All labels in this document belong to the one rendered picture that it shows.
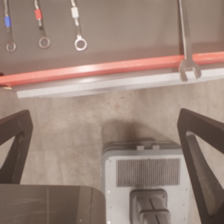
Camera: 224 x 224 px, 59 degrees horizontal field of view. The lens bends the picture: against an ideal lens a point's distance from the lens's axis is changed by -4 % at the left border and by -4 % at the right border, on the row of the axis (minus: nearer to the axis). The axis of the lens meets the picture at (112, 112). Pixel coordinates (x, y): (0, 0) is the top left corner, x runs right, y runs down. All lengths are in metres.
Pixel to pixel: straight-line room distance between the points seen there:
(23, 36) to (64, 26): 0.09
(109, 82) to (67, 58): 0.11
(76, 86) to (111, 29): 0.15
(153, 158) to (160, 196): 0.21
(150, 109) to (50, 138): 0.69
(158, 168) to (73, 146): 0.58
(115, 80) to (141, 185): 0.82
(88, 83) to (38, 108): 0.97
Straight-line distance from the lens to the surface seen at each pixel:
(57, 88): 0.48
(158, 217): 1.06
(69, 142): 1.39
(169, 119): 1.40
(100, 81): 0.46
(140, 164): 1.14
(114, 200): 1.22
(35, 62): 0.46
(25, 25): 0.48
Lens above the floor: 1.33
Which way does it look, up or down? 86 degrees down
